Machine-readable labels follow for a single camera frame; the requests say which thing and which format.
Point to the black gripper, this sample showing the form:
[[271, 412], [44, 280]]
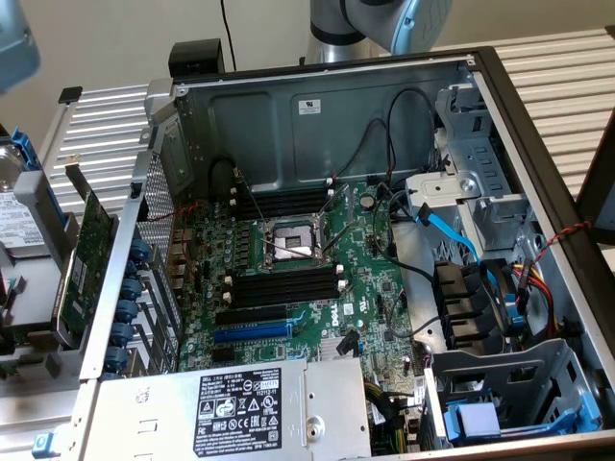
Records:
[[5, 343]]

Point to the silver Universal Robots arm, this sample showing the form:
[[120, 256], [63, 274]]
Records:
[[336, 48]]

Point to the black RAM slot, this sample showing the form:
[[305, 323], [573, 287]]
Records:
[[283, 274], [283, 212], [283, 191], [283, 299], [283, 198], [283, 205], [283, 283]]

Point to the installed RAM stick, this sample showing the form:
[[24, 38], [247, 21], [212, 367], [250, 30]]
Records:
[[283, 291]]

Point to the blue case latch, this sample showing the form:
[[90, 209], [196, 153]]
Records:
[[43, 444]]

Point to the blue card retention clip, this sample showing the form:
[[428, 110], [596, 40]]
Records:
[[140, 250], [116, 359], [130, 289], [122, 334], [127, 312]]

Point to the silver hard disk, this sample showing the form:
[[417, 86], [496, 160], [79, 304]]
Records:
[[14, 221]]

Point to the green graphics card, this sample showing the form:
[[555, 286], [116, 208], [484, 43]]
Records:
[[89, 249]]

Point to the grey parts rack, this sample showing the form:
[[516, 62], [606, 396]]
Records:
[[33, 192]]

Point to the silver power supply box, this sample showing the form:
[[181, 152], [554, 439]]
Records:
[[158, 413]]

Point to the silver rear port block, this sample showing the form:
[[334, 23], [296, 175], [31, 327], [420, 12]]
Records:
[[178, 285], [180, 252], [179, 270], [182, 235]]

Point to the short black expansion slot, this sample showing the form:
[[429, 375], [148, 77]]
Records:
[[223, 354]]

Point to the blue expansion slot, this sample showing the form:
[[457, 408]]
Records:
[[250, 332]]

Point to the long black expansion slot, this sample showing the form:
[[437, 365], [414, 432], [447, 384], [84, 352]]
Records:
[[250, 315]]

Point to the thin metal locking lever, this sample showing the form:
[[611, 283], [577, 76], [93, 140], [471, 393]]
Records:
[[288, 246], [252, 197]]

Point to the CPU socket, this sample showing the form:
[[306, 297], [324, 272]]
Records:
[[295, 235]]

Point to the green Dell motherboard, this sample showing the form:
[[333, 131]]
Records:
[[317, 331]]

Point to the open metal PC case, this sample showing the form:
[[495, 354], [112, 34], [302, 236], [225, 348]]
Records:
[[250, 139]]

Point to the silver chipset heatsink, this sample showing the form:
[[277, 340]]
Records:
[[329, 348]]

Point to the metal socket cover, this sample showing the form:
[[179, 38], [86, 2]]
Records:
[[321, 230]]

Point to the black box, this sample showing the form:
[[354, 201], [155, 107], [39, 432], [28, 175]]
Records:
[[197, 57]]

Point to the round coin battery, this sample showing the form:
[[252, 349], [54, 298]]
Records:
[[368, 201]]

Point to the blue disk carrier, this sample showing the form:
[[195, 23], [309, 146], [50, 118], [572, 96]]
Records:
[[475, 420]]

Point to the metal optical drive cage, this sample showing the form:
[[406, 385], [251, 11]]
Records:
[[480, 153]]

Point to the metal disk bay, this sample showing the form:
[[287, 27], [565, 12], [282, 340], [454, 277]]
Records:
[[528, 365]]

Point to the black stand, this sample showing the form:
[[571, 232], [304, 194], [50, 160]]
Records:
[[600, 192]]

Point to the blue disk rail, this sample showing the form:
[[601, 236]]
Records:
[[21, 144]]

